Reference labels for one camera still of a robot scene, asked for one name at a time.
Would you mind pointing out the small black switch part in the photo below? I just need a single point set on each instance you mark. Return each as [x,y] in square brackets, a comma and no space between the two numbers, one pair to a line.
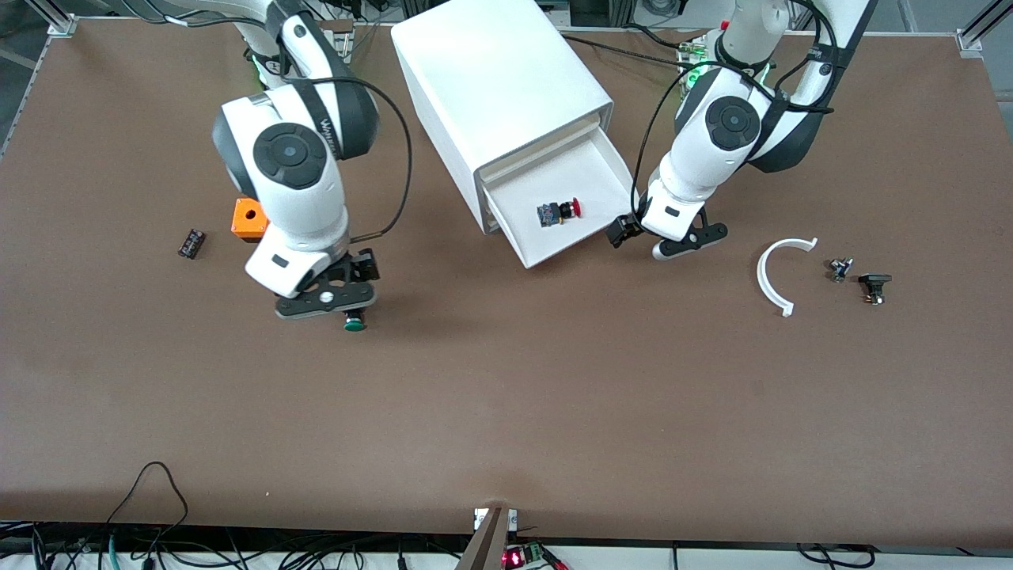
[874,279]

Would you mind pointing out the wooden post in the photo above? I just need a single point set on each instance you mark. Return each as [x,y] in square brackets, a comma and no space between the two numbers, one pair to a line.
[487,546]

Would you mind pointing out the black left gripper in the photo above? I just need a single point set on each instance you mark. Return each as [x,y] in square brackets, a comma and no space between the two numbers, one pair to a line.
[623,229]

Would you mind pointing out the white drawer cabinet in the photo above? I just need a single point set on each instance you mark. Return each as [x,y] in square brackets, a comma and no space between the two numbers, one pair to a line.
[491,71]

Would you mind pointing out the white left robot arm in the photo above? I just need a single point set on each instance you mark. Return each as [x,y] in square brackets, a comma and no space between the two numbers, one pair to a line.
[728,123]

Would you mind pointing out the white drawer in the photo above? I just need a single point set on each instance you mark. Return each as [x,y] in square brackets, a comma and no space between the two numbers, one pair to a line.
[601,182]

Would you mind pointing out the green push button switch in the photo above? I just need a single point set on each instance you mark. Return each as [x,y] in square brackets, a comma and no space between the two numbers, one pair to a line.
[354,323]

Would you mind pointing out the orange button enclosure box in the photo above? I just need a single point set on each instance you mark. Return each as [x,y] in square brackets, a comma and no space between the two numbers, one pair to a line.
[241,229]

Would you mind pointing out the dark cylindrical capacitor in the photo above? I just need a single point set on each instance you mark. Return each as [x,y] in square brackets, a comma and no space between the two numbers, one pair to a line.
[191,243]

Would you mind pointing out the small grey metal switch part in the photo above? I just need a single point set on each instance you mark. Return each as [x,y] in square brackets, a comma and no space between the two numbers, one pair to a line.
[839,269]

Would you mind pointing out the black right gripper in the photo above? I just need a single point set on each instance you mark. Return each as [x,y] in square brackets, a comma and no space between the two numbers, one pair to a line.
[362,267]

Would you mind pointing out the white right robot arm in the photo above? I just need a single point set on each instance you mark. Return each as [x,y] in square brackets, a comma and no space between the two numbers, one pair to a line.
[293,198]

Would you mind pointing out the circuit board with red light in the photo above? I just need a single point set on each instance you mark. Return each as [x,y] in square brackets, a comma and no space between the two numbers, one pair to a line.
[514,558]

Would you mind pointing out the red push button switch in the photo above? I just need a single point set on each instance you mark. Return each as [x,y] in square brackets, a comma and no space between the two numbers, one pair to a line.
[566,210]

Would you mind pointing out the aluminium frame profile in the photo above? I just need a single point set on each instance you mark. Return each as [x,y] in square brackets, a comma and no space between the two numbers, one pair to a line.
[59,20]
[977,32]

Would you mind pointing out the white curved plastic piece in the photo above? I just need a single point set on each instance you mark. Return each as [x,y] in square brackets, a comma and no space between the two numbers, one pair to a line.
[761,277]

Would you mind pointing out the small white bracket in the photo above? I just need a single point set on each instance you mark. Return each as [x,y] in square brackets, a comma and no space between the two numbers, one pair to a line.
[479,518]

